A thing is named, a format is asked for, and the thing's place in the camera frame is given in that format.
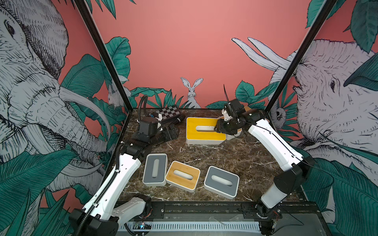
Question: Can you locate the yellow lid tissue box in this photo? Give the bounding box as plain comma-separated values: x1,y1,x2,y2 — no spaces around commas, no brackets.
186,117,226,145

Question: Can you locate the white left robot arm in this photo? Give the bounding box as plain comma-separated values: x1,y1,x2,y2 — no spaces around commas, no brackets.
69,124,180,236

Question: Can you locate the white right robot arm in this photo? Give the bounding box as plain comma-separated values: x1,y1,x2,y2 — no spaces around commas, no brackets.
214,108,315,219

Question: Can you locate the small bamboo lid tissue box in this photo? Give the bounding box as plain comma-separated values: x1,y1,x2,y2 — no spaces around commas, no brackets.
226,129,243,140

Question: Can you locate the grey lid tissue box left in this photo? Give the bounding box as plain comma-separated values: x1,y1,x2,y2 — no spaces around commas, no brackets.
142,153,168,187

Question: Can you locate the grey lid tissue box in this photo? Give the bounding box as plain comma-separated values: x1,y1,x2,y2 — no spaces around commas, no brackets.
142,153,168,187
204,166,240,200

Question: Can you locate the front bamboo lid tissue box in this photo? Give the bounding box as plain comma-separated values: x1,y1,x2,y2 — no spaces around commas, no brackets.
165,161,200,193

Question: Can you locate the grey lid tissue box right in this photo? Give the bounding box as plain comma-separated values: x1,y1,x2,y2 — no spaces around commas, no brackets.
204,166,240,200

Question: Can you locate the folding chess board box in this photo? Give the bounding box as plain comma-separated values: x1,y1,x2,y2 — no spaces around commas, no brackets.
150,105,181,124

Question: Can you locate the white vented strip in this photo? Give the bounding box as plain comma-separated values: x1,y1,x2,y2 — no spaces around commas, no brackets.
127,221,261,233

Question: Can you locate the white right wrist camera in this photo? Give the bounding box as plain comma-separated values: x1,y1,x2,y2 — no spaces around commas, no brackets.
221,99,246,122

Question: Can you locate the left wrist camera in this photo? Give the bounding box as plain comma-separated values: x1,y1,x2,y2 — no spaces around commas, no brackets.
138,117,161,136

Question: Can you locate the black corrugated cable hose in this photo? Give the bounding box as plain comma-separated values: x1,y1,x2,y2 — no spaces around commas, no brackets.
137,94,149,123

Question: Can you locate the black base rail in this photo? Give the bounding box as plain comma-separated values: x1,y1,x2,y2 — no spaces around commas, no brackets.
134,201,321,221

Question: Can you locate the black corner frame post right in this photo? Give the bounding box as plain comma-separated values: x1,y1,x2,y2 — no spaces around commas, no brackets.
265,0,337,114

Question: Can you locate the black corner frame post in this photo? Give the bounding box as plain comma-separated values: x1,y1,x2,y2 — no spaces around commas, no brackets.
265,0,337,114
74,0,133,113

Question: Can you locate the black corner frame post left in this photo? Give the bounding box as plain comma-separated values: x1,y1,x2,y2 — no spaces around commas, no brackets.
74,0,133,113

